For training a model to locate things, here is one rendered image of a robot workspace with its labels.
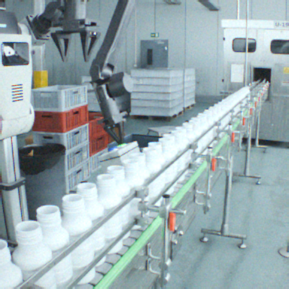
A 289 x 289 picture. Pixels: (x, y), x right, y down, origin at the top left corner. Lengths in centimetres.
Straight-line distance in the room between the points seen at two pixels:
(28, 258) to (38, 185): 247
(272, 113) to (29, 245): 551
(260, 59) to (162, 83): 279
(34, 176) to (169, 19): 970
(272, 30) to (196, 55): 612
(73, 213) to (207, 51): 1109
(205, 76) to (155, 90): 399
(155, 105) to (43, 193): 529
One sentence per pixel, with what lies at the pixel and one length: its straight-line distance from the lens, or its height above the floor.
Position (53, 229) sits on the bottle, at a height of 114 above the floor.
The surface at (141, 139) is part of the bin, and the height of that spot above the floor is 92.
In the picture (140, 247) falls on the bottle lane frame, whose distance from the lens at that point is 78.
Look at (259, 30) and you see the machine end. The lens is 583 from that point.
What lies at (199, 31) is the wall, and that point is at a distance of 1167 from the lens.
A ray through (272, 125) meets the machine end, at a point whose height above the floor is 38.
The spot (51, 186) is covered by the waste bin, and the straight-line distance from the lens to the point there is 298.
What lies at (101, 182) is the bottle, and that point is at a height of 116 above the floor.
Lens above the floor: 139
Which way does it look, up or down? 14 degrees down
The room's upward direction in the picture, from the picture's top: straight up
